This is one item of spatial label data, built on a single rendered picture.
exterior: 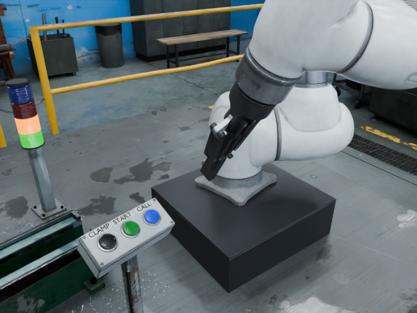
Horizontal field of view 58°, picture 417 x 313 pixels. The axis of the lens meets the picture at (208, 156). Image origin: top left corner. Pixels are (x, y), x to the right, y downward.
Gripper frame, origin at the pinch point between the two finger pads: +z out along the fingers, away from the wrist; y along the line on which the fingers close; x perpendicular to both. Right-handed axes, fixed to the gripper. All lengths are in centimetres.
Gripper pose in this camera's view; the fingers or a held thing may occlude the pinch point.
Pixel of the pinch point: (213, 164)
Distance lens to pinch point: 74.0
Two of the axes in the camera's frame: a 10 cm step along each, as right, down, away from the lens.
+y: -6.9, 3.4, -6.3
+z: -3.5, 6.1, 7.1
